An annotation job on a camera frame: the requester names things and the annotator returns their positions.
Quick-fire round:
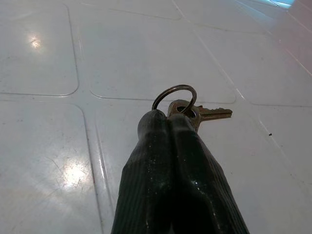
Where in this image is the silver key ring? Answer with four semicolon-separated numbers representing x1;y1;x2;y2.
151;84;197;116

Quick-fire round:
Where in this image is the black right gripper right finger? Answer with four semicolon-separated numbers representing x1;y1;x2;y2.
168;114;251;234

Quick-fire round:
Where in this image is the brass key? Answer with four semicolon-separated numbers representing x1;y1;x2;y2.
168;99;234;132

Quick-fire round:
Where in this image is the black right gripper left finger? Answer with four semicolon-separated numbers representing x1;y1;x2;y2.
111;108;175;234

